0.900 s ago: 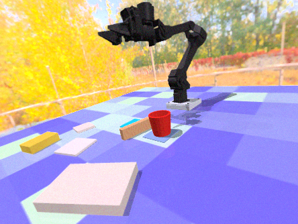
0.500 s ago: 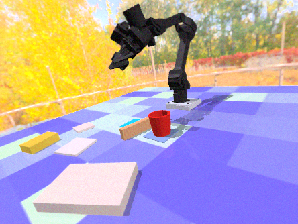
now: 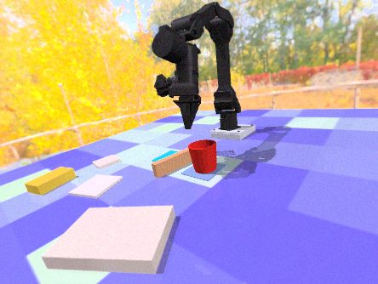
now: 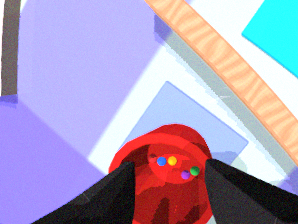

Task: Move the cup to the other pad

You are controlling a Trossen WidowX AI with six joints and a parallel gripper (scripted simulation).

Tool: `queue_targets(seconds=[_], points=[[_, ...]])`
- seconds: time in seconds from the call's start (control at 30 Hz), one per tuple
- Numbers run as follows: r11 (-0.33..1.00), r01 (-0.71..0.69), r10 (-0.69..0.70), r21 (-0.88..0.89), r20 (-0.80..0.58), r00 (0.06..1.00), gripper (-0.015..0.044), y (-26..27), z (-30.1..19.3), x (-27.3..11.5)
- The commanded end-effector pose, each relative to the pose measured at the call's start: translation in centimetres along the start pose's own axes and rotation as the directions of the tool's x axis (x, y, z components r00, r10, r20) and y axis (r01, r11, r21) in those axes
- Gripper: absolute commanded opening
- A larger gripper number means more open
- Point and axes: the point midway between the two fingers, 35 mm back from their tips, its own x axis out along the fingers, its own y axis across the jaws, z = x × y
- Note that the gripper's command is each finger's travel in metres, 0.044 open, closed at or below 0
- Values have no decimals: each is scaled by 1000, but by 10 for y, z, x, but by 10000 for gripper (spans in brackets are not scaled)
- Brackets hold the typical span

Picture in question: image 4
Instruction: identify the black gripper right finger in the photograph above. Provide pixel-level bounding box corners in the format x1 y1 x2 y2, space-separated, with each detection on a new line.
204 159 298 224

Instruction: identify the purple marble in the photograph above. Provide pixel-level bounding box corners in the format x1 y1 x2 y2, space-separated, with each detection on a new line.
181 169 190 180

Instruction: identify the yellow marble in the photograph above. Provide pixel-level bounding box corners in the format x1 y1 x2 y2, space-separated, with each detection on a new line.
169 156 177 167

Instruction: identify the green marble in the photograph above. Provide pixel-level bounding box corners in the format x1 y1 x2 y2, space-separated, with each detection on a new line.
190 165 201 176

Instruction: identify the red cup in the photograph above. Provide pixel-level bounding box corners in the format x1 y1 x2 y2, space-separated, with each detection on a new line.
109 123 213 224

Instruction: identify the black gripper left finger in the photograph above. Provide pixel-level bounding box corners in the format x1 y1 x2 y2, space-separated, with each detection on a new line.
31 161 136 224

